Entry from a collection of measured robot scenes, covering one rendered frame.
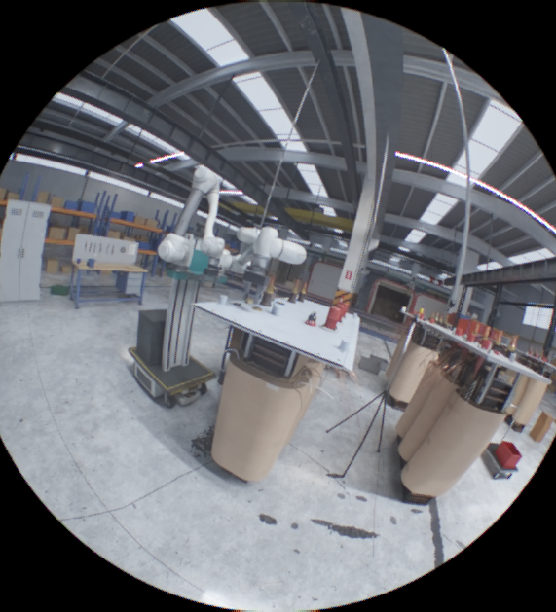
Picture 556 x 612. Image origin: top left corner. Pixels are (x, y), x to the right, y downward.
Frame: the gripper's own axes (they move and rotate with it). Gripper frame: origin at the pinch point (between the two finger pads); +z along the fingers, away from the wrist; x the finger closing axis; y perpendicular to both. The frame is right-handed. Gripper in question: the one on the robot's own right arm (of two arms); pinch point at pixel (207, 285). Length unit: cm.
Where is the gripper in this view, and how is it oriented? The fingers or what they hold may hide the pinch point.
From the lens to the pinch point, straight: 174.0
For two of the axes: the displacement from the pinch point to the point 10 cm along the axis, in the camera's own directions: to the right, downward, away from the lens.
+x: -4.6, 0.3, -8.9
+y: -8.5, -3.1, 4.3
